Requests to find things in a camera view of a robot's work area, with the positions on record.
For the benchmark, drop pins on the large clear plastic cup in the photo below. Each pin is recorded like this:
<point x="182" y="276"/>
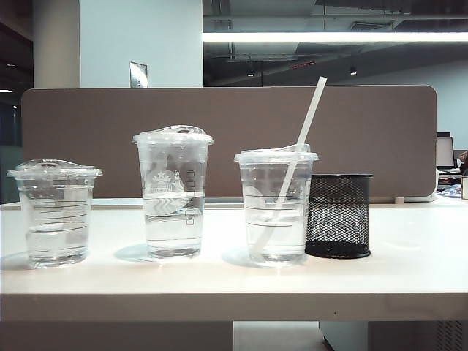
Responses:
<point x="173" y="190"/>

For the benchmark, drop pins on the small clear plastic cup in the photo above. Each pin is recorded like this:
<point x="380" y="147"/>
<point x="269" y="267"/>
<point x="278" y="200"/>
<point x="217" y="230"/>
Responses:
<point x="55" y="215"/>

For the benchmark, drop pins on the white paper straw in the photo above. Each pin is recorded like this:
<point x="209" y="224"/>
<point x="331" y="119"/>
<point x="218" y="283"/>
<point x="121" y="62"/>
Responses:
<point x="311" y="113"/>

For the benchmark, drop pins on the brown fabric desk divider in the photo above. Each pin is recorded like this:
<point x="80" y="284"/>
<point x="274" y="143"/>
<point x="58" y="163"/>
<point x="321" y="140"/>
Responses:
<point x="226" y="120"/>

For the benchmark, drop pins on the silver wall sign plate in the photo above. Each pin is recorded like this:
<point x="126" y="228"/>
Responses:
<point x="138" y="75"/>

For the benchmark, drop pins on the black mesh pen holder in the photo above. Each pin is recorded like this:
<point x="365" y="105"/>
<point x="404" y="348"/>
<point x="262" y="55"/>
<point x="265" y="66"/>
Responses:
<point x="340" y="219"/>

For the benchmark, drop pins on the white round pillar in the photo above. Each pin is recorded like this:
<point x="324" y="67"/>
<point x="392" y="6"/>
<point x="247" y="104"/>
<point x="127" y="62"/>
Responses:
<point x="56" y="44"/>

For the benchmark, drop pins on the medium clear plastic cup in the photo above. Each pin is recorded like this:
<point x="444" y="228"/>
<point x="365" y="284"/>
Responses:
<point x="256" y="183"/>

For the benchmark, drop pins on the white computer monitor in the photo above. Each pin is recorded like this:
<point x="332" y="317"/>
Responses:
<point x="444" y="151"/>

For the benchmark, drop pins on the long ceiling light strip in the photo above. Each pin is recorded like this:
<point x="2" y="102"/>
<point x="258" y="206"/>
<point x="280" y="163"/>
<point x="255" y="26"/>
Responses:
<point x="329" y="37"/>

